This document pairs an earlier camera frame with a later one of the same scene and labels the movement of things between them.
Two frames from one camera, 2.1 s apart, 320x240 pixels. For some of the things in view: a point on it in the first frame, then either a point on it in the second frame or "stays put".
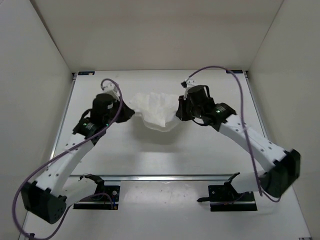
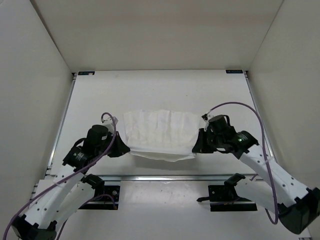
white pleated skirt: (158, 110) to (161, 134)
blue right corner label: (234, 71) stays put
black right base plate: (226, 198) stays put
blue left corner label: (87, 73) stays put
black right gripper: (181, 113) to (200, 146)
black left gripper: (127, 114) to (121, 147)
